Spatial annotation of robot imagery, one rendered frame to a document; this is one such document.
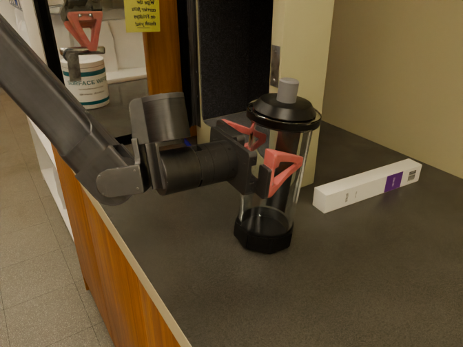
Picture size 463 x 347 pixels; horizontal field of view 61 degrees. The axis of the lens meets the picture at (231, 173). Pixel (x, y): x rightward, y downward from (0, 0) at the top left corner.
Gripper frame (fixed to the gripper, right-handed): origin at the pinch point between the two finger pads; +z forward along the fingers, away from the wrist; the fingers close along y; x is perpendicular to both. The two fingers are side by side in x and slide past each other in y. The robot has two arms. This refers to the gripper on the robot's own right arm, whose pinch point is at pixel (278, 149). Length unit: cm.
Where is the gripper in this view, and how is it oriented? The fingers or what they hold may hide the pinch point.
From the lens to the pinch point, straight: 60.1
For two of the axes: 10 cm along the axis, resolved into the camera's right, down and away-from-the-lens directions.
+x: -0.8, 8.8, 4.8
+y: -5.3, -4.4, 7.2
